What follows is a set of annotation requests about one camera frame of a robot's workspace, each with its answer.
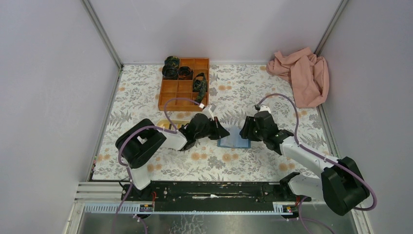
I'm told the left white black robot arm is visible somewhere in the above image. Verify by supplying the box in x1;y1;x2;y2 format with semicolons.
115;113;230;200

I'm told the dark rolled belt top-left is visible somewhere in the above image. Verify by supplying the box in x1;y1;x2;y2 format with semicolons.
162;65;179;80

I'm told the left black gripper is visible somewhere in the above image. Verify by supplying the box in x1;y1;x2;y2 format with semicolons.
194;117;230;141

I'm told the beige oval tray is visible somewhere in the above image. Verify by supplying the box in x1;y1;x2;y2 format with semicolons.
156;119;189;130

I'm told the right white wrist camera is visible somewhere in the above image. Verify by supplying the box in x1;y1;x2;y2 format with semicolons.
254;104;271;113

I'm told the floral patterned table mat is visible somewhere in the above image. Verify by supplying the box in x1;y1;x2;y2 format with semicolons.
92;65;330;181

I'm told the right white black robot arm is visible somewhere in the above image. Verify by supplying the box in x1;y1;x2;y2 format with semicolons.
240;111;372;216

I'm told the dark rolled belt middle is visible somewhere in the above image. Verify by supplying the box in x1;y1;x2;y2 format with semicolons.
178;66;193;80

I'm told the pink crumpled cloth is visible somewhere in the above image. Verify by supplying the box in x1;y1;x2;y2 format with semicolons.
266;47;330;108

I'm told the dark rolled belt outside box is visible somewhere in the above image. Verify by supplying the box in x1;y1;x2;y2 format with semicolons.
164;56;180;68

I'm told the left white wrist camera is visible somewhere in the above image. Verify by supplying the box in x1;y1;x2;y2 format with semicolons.
200;104;216;121

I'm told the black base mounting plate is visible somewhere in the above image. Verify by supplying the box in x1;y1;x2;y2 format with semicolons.
121;179;311;213

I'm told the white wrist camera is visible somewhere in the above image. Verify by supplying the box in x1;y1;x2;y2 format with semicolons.
254;104;271;113
200;104;216;121

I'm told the orange compartment organizer box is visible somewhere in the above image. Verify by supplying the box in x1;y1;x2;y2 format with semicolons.
158;58;209;112

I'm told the blue leather card holder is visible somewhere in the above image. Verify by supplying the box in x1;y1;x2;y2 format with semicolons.
217;126;251;149

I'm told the white slotted cable duct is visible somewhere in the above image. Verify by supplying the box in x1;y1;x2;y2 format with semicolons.
83;202;302;216

